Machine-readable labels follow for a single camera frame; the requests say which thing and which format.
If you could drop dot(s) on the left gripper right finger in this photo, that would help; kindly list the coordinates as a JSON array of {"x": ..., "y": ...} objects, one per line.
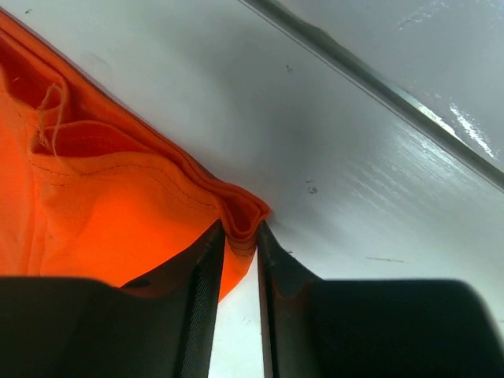
[{"x": 312, "y": 327}]

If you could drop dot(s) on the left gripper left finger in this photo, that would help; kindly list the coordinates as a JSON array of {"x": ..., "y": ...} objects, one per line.
[{"x": 160, "y": 324}]

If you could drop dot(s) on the orange t shirt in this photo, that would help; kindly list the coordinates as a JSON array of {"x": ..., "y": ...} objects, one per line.
[{"x": 88, "y": 190}]

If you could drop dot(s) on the aluminium table edge rail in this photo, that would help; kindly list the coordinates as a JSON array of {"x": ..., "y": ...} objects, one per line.
[{"x": 392, "y": 96}]

